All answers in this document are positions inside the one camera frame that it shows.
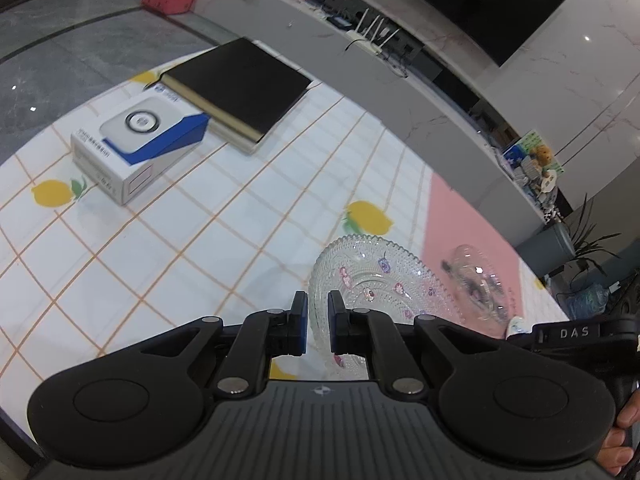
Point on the person's right hand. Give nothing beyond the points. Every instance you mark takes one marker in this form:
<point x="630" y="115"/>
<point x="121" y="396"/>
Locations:
<point x="622" y="447"/>

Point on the white fruit print plate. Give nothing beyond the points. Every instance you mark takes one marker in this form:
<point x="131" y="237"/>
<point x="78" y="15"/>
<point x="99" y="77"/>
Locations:
<point x="515" y="327"/>

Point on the small black device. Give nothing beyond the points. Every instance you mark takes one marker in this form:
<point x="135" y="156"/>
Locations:
<point x="340" y="21"/>

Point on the black hardcover book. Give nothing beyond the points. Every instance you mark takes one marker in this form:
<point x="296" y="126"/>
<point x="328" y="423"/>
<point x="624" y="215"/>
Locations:
<point x="240" y="80"/>

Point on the black television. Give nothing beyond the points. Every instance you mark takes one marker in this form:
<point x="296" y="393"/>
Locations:
<point x="475" y="5"/>

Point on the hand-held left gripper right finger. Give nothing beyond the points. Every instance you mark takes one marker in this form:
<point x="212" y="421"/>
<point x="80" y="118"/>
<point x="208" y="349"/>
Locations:
<point x="334" y="325"/>

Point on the white router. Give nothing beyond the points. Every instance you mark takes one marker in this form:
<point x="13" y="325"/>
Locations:
<point x="367" y="42"/>

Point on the white marble television cabinet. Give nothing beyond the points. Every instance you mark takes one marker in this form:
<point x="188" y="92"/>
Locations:
<point x="425" y="125"/>

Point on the grey green trash bin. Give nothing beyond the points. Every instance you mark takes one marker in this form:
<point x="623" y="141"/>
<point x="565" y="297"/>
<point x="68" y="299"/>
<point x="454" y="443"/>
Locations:
<point x="545" y="250"/>

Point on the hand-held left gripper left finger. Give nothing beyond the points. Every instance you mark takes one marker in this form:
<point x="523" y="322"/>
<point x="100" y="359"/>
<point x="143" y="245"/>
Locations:
<point x="300" y="325"/>

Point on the blue water bottle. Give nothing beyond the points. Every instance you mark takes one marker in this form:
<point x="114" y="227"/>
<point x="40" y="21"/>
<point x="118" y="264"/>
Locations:
<point x="587" y="300"/>

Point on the tall potted plant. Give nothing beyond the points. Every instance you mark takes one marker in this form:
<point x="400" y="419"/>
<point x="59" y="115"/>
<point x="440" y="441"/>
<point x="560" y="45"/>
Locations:
<point x="590" y="240"/>

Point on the floral clear glass plate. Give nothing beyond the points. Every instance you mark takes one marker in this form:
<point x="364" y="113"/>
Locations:
<point x="380" y="270"/>

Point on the small clear glass bowl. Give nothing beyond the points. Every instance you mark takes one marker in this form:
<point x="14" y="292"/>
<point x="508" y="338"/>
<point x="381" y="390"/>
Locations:
<point x="480" y="285"/>

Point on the brown teddy bear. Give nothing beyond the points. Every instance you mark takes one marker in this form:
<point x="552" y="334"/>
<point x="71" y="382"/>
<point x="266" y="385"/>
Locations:
<point x="541" y="155"/>

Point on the white and blue box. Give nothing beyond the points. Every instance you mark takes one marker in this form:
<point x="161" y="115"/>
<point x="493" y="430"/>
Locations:
<point x="150" y="135"/>

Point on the green painted picture board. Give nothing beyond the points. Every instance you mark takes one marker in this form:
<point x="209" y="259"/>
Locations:
<point x="517" y="152"/>

